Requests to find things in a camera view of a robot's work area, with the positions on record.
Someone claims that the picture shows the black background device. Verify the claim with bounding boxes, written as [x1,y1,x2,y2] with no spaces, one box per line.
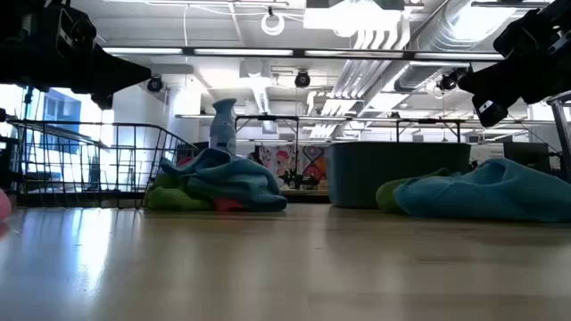
[278,169,320,191]

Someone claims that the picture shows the black wire basket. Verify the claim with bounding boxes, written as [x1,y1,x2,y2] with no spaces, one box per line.
[6,118,200,210]

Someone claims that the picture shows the black monitor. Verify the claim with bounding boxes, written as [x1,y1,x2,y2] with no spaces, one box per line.
[503,141,550,173]

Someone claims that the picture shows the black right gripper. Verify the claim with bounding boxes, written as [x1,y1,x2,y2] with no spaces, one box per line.
[459,11,571,128]

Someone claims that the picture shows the light blue spray bottle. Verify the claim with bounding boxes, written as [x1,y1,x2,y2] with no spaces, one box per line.
[209,97,238,155]

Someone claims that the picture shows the white coiled cable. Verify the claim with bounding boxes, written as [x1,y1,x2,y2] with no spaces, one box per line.
[261,12,286,37]

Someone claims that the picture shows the silver ventilation duct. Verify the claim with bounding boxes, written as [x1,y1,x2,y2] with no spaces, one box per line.
[394,0,523,93]

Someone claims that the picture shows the black aluminium table frame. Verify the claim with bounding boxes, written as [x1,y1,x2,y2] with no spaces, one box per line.
[278,189,331,204]

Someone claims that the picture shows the colourful patterned panel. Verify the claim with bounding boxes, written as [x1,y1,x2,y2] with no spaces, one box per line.
[256,143,331,191]

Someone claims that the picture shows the green microfiber towel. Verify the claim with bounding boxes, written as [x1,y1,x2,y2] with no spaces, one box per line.
[375,167,451,214]
[145,172,215,212]

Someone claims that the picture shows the black overhead light bar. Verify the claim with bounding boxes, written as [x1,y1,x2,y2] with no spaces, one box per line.
[102,45,508,62]

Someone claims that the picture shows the blue microfiber towel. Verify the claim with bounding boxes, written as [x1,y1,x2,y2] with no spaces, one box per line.
[394,158,571,223]
[159,148,289,212]

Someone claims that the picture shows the black frame table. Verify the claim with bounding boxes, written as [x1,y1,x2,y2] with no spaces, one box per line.
[395,118,463,144]
[235,114,301,188]

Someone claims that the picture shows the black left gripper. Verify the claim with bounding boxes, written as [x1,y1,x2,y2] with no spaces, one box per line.
[26,0,152,111]

